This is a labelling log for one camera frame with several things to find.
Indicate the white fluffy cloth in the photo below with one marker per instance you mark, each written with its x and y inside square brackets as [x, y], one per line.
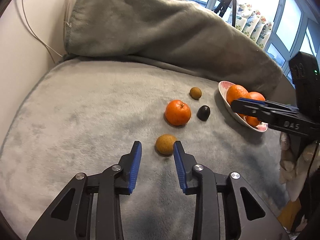
[292, 165]

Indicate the mandarin with leaf stem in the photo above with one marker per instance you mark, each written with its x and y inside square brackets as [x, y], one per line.
[178, 113]

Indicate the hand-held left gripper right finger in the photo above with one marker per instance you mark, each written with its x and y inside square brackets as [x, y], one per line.
[179, 165]

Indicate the white floral refill pouch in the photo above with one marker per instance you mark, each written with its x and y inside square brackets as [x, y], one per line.
[267, 36]
[260, 33]
[243, 20]
[253, 26]

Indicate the white cabinet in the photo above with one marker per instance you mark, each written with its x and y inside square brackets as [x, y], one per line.
[45, 17]

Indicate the large bumpy orange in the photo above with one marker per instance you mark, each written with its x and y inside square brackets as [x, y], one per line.
[236, 92]

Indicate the grey fleece blanket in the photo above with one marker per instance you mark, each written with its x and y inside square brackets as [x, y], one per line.
[125, 67]

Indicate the dark purple plum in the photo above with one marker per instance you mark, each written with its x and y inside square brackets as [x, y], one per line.
[203, 113]

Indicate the yellow object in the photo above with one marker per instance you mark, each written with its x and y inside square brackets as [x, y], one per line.
[290, 215]

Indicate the window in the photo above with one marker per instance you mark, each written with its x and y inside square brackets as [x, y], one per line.
[287, 7]

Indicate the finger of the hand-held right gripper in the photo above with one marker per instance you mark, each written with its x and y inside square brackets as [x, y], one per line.
[247, 110]
[277, 106]

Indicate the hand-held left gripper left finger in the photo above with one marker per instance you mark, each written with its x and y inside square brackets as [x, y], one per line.
[135, 165]

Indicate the black tripod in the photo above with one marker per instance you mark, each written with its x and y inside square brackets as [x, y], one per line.
[227, 0]

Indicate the small brown round fruit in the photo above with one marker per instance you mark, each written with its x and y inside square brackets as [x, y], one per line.
[195, 93]

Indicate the white floral plate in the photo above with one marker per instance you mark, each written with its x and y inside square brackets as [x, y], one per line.
[223, 90]

